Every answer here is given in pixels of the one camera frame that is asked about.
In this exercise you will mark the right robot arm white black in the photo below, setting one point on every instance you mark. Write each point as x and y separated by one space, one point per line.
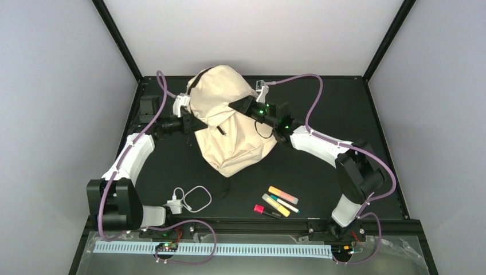
359 175

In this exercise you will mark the black frame post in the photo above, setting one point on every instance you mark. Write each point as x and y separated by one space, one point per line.
398 20
117 37

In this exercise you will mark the pink black highlighter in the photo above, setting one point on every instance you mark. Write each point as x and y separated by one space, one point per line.
259 209

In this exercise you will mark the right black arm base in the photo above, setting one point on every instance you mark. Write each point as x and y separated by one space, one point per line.
344 241

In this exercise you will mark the beige canvas backpack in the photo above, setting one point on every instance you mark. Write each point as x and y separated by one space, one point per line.
232 141

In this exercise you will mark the black frame post right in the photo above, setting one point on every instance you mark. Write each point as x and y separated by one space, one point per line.
398 20

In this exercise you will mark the black frame post left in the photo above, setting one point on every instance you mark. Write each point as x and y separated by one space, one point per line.
117 37

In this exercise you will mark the light blue slotted cable duct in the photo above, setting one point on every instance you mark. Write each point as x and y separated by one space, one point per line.
220 249

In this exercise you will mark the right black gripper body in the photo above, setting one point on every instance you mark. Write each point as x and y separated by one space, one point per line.
260 116

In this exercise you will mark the yellow highlighter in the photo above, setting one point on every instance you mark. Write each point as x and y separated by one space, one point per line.
277 206

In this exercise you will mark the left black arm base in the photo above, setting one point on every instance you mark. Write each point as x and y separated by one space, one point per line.
166 235

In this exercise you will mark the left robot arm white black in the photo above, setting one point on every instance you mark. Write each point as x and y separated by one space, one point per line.
113 201

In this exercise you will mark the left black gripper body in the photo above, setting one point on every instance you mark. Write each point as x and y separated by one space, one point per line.
183 128

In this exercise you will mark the white teal marker pen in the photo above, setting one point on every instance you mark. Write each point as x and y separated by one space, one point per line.
285 204

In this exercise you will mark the orange pastel highlighter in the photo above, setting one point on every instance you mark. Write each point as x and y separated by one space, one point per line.
283 195

